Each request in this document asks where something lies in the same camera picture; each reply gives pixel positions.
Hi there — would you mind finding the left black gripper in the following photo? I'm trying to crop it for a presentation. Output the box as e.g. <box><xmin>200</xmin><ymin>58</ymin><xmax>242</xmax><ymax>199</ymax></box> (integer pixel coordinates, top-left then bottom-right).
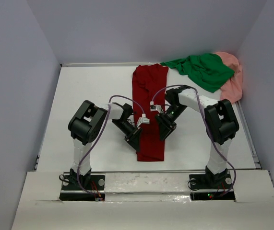
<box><xmin>111</xmin><ymin>119</ymin><xmax>142</xmax><ymax>152</ymax></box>

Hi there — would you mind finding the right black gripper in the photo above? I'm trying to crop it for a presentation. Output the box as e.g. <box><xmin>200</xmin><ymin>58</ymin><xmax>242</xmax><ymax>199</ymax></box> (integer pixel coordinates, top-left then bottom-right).
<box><xmin>155</xmin><ymin>103</ymin><xmax>188</xmax><ymax>141</ymax></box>

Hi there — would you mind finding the red t shirt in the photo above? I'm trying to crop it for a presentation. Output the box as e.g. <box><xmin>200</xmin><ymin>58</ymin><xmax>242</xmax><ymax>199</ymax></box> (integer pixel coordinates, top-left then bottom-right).
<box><xmin>132</xmin><ymin>64</ymin><xmax>168</xmax><ymax>161</ymax></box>

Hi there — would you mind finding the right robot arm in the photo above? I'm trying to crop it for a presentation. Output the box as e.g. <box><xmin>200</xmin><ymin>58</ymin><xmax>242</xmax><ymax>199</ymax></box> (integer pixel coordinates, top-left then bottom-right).
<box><xmin>150</xmin><ymin>85</ymin><xmax>239</xmax><ymax>194</ymax></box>

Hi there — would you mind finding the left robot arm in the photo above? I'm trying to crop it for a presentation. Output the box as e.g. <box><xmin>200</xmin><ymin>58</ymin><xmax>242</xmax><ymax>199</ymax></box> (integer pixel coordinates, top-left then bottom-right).
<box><xmin>68</xmin><ymin>100</ymin><xmax>142</xmax><ymax>189</ymax></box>

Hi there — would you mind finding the white front cover board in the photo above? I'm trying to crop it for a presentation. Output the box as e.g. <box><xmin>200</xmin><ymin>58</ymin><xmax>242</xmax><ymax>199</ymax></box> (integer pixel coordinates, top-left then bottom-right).
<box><xmin>12</xmin><ymin>170</ymin><xmax>274</xmax><ymax>230</ymax></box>

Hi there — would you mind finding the green t shirt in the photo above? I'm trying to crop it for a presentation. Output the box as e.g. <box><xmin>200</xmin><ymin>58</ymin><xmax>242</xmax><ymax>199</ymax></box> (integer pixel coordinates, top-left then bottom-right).
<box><xmin>160</xmin><ymin>53</ymin><xmax>235</xmax><ymax>93</ymax></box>

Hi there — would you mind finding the pink t shirt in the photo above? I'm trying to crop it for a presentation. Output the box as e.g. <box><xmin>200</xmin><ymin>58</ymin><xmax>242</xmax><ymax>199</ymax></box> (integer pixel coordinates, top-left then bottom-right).
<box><xmin>214</xmin><ymin>52</ymin><xmax>243</xmax><ymax>103</ymax></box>

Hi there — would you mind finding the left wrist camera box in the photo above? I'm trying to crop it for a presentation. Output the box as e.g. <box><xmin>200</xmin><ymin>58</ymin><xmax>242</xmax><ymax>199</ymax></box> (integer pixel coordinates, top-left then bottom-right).
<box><xmin>136</xmin><ymin>114</ymin><xmax>150</xmax><ymax>127</ymax></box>

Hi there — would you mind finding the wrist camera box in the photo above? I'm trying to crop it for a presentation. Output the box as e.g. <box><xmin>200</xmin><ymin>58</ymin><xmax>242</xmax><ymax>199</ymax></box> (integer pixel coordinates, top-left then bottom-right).
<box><xmin>136</xmin><ymin>114</ymin><xmax>150</xmax><ymax>127</ymax></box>
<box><xmin>150</xmin><ymin>101</ymin><xmax>163</xmax><ymax>113</ymax></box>

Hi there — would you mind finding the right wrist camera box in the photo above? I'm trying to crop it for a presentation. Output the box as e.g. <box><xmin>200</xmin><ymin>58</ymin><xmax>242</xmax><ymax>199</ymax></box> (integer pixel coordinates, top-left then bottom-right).
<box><xmin>150</xmin><ymin>101</ymin><xmax>163</xmax><ymax>113</ymax></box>

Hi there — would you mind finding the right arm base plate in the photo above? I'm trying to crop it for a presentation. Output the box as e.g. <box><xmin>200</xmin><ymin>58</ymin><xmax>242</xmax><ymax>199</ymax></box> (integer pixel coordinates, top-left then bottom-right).
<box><xmin>187</xmin><ymin>174</ymin><xmax>236</xmax><ymax>201</ymax></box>

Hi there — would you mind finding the aluminium right table rail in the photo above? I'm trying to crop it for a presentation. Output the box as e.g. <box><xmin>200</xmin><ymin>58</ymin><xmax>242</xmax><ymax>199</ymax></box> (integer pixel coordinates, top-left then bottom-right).
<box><xmin>236</xmin><ymin>101</ymin><xmax>262</xmax><ymax>170</ymax></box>

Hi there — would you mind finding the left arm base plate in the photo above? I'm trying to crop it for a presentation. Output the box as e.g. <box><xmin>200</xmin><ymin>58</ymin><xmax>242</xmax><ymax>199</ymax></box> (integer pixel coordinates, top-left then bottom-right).
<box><xmin>59</xmin><ymin>174</ymin><xmax>106</xmax><ymax>201</ymax></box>

